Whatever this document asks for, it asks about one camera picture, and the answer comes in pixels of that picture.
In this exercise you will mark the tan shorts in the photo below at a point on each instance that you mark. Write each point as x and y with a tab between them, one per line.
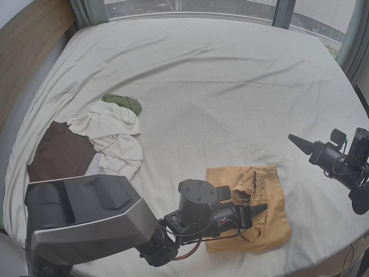
271	229

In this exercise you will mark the bed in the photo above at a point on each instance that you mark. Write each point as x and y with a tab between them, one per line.
201	68

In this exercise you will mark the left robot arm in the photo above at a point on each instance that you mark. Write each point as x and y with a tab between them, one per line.
86	212

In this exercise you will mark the pale blue garment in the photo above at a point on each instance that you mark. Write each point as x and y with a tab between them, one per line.
92	166

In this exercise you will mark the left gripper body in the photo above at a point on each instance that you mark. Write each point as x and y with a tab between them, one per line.
227	221

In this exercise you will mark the grey-green curtain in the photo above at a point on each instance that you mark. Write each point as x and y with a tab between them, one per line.
83	1
356	33

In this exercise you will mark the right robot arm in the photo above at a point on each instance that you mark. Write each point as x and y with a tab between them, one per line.
360	183

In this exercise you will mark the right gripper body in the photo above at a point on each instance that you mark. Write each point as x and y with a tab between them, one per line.
325	157

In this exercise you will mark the green garment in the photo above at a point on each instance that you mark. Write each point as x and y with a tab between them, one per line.
124	101

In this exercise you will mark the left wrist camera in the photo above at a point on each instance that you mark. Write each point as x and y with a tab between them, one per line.
223	193

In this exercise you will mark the white garment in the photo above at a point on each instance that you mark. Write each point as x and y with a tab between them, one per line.
115	131

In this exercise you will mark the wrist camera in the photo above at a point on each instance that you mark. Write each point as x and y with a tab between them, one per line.
223	193
338	137

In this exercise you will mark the brown garment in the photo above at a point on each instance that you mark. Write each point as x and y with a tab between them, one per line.
63	151

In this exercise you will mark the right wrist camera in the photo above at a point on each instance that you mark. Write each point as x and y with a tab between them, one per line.
338	137

